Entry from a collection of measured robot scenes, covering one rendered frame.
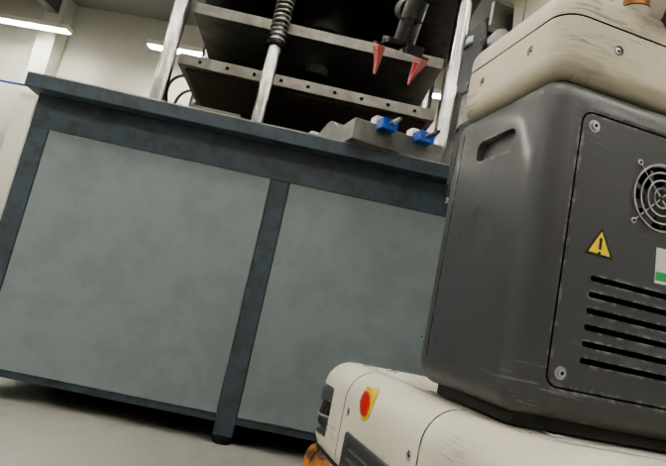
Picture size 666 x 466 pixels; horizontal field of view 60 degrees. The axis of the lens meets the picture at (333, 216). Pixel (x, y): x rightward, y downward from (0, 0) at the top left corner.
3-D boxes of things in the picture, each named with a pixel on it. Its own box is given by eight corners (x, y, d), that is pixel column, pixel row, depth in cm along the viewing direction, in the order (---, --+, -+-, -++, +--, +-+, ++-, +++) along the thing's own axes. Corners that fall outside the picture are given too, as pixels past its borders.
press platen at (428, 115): (434, 121, 246) (436, 110, 246) (176, 62, 242) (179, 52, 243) (401, 164, 319) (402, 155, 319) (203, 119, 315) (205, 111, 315)
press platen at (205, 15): (442, 68, 253) (444, 58, 254) (192, 12, 249) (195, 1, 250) (409, 120, 322) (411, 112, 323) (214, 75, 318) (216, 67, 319)
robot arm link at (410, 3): (412, -8, 144) (433, 0, 145) (404, -7, 150) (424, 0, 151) (402, 21, 145) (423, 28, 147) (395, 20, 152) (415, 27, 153)
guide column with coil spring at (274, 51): (227, 269, 225) (299, -32, 247) (213, 266, 225) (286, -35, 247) (229, 270, 231) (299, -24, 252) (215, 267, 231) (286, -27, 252)
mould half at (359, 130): (439, 166, 155) (447, 127, 156) (351, 137, 146) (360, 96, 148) (364, 189, 201) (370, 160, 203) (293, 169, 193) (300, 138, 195)
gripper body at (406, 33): (381, 42, 152) (389, 13, 150) (415, 54, 155) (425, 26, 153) (386, 43, 146) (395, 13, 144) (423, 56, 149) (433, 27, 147)
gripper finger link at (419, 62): (388, 77, 156) (399, 43, 153) (411, 85, 158) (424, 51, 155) (393, 80, 150) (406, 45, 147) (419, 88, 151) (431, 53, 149)
